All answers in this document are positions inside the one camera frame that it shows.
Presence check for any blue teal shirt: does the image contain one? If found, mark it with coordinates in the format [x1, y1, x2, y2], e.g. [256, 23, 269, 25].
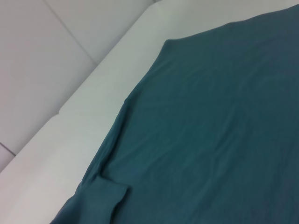
[54, 2, 299, 224]

